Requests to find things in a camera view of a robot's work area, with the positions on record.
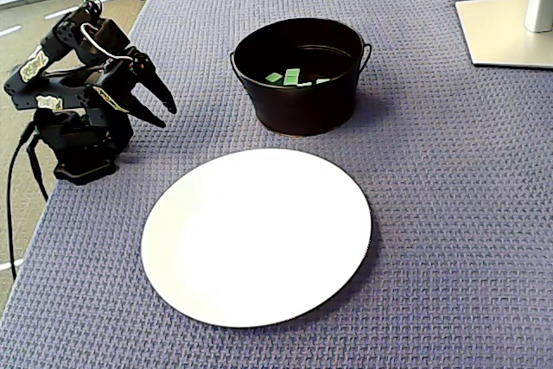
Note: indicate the white monitor stand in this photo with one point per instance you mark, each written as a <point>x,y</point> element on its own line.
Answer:
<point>497,32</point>

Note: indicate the black metal bucket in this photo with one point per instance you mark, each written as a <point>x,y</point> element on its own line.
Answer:
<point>302,110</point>

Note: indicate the white round plate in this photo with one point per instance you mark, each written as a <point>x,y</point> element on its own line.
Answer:
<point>255,239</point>

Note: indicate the blue woven table mat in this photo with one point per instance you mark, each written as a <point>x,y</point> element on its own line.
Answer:
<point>432,213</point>

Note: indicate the black robot arm with stickers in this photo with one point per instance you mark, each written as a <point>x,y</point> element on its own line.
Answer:
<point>73,148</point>

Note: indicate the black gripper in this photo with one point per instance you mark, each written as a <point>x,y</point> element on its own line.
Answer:
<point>137,70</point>

